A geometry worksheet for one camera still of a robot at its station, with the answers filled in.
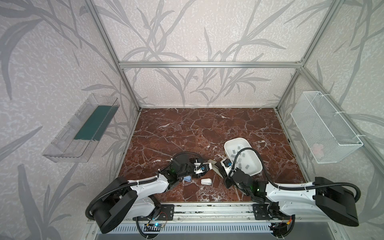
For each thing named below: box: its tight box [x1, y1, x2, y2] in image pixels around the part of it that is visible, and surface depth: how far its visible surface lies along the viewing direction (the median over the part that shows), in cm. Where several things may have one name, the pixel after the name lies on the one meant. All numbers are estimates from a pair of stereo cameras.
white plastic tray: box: [224, 137, 263, 176], surface depth 93 cm
